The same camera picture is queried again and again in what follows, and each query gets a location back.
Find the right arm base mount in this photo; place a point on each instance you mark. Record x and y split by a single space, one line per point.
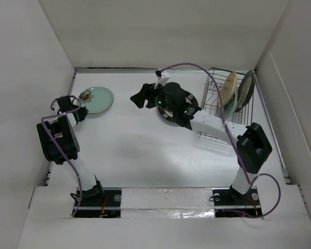
226 206

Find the wire dish rack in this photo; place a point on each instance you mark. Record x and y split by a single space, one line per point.
210 98

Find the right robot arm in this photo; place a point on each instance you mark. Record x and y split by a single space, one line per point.
250 143

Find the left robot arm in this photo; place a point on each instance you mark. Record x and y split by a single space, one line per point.
60 145

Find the tan round bird plate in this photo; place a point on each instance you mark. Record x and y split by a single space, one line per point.
229 87

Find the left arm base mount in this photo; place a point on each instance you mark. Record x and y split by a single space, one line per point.
108 206

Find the teal round flower plate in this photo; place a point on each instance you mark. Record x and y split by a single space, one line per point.
96 99

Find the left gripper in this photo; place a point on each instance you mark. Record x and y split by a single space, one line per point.
83 112

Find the grey rim cream plate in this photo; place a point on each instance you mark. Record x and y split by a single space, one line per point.
245 90

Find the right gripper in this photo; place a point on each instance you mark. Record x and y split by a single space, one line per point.
146 90

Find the teal rectangular divided plate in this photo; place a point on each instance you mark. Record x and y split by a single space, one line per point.
231 106

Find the striped rim round plate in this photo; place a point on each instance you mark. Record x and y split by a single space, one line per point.
190 98

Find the foil tape strip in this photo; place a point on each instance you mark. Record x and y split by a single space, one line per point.
175 203

